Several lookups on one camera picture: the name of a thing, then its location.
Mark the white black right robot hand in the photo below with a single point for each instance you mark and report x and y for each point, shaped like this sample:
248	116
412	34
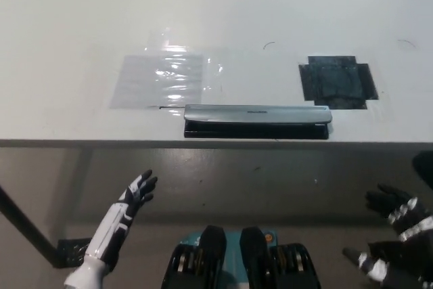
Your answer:
406	221

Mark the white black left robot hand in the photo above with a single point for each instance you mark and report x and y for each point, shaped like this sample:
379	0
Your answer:
126	207

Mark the black teal robot torso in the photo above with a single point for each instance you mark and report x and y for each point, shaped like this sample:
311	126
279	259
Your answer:
245	262

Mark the black table foot plate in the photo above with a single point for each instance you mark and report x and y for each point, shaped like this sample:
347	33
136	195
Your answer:
72	253

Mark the black table leg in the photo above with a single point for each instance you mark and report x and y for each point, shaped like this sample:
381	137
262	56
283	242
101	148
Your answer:
25	223

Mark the clear plastic bag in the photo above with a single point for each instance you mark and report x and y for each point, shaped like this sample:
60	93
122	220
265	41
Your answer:
159	81

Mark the black tape patch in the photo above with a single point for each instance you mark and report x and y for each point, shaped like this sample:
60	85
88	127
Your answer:
336	82

